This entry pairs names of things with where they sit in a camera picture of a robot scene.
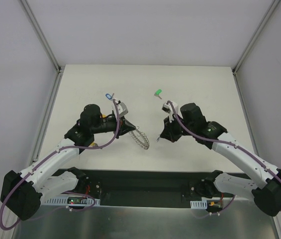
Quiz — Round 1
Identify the metal disc keyring holder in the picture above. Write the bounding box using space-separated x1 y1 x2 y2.
129 126 150 150

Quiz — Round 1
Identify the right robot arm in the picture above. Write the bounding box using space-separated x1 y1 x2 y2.
160 101 281 217

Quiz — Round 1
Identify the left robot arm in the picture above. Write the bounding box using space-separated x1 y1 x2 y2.
0 100 136 221

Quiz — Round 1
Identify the key with blue outlined tag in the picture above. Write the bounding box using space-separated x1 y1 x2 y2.
105 93 114 101

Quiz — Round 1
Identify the key with yellow tag lower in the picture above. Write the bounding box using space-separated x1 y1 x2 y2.
89 142 98 147

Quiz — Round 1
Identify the key with green tag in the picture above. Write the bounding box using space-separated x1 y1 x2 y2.
154 89 162 99

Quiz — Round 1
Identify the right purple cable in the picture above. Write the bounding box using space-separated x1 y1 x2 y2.
166 101 281 224

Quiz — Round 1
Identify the purple cable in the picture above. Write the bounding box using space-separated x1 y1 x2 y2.
0 99 121 231
166 101 281 224

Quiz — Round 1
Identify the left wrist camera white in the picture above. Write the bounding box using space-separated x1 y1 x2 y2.
112 99 128 118

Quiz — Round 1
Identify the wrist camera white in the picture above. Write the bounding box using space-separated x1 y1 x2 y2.
162 101 179 122
112 99 128 118

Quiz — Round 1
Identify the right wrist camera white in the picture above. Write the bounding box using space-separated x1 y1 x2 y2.
162 101 179 122

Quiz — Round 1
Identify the left aluminium frame post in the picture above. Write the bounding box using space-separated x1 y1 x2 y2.
19 0 64 73

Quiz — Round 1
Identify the aluminium frame post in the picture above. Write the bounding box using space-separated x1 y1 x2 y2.
232 0 281 74
19 0 64 73

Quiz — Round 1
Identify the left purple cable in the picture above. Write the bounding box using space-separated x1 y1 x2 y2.
0 99 121 231

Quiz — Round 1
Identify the right aluminium frame post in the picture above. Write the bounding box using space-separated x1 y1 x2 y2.
232 0 281 74

